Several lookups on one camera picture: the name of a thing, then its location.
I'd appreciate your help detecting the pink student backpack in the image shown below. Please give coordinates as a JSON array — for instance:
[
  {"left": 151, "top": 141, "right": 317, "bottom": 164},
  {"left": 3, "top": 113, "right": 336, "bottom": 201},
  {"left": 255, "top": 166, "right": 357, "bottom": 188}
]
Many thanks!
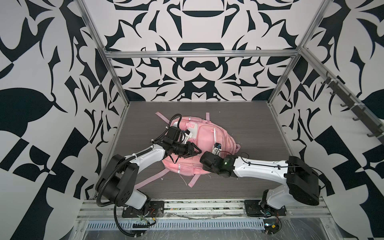
[{"left": 135, "top": 113, "right": 241, "bottom": 189}]

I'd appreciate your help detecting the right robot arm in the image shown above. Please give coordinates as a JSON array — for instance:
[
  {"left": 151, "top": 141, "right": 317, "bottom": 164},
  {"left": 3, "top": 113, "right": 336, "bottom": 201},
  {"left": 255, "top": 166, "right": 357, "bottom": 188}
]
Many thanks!
[{"left": 200, "top": 152, "right": 321, "bottom": 210}]

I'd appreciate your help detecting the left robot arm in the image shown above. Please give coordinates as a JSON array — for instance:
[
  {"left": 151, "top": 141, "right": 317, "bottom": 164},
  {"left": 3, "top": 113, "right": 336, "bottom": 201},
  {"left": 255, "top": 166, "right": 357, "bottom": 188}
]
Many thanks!
[{"left": 95, "top": 126, "right": 202, "bottom": 210}]

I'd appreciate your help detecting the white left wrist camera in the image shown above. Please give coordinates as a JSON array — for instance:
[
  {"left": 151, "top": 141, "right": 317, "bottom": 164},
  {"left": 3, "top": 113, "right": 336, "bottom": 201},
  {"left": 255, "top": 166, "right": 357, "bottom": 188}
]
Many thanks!
[{"left": 182, "top": 130, "right": 193, "bottom": 142}]

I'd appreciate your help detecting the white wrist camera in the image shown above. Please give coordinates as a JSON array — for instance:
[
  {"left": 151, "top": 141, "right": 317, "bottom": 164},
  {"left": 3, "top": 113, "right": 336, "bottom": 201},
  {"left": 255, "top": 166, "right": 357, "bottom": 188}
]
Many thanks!
[
  {"left": 182, "top": 130, "right": 193, "bottom": 142},
  {"left": 212, "top": 143, "right": 222, "bottom": 155}
]

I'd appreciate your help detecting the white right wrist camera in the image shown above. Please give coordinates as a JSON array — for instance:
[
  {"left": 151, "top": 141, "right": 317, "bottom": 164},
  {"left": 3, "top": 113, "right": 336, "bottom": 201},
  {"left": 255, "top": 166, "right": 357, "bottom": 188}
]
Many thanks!
[{"left": 212, "top": 143, "right": 222, "bottom": 155}]

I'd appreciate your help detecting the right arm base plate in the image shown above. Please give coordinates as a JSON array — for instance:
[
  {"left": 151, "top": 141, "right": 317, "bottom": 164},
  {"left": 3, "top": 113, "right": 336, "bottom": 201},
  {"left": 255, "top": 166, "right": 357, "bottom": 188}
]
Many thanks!
[{"left": 244, "top": 200, "right": 287, "bottom": 218}]

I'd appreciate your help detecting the white perforated cable duct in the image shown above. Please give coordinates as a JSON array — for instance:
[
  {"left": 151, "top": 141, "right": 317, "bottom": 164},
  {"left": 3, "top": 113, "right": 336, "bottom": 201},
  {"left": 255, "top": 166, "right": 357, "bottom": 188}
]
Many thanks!
[{"left": 85, "top": 218, "right": 265, "bottom": 231}]

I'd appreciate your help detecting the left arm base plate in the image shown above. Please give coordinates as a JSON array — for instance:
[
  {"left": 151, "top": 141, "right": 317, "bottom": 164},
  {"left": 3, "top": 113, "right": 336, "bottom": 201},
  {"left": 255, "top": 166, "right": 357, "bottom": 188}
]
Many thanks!
[{"left": 122, "top": 201, "right": 165, "bottom": 218}]

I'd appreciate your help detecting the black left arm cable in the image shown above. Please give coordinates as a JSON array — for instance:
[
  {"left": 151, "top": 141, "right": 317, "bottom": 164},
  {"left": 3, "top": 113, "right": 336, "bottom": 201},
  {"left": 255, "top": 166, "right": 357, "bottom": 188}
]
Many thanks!
[{"left": 95, "top": 113, "right": 184, "bottom": 238}]

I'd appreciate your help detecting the aluminium front rail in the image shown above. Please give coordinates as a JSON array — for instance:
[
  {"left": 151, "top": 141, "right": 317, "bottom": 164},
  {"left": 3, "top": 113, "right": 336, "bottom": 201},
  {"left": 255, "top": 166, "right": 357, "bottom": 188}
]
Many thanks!
[{"left": 76, "top": 199, "right": 332, "bottom": 221}]

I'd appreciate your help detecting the wall hook rack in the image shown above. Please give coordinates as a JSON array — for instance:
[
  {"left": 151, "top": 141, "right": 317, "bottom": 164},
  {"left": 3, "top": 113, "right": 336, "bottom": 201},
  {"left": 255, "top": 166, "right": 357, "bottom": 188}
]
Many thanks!
[{"left": 321, "top": 72, "right": 384, "bottom": 145}]

